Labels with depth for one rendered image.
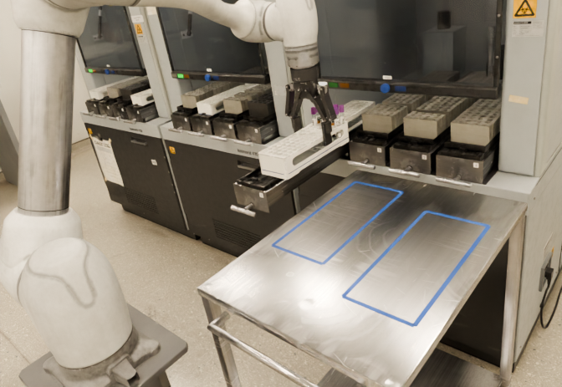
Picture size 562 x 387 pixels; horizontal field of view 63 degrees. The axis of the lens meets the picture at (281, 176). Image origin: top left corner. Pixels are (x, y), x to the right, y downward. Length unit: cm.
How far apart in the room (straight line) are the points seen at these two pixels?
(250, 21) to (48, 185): 65
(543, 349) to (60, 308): 161
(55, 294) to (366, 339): 54
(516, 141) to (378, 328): 79
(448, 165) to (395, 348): 76
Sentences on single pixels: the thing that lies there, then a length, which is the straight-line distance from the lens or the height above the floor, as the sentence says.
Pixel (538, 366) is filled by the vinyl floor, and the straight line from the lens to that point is 193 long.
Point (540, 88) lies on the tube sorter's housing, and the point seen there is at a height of 99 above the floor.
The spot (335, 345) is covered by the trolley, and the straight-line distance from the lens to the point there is 79.
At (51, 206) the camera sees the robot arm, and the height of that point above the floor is 100.
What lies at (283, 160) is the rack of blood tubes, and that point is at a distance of 120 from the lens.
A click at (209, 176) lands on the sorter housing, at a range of 222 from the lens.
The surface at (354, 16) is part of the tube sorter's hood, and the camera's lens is 153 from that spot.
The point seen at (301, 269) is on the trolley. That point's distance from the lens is 95.
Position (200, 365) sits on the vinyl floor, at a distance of 199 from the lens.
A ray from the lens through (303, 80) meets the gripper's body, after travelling 127.
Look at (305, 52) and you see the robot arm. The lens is 125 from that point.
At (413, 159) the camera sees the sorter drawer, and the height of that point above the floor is 78.
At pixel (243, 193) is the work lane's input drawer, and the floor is 78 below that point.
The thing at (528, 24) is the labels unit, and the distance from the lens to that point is 134.
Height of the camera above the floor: 139
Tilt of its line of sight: 25 degrees down
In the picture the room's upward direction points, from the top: 10 degrees counter-clockwise
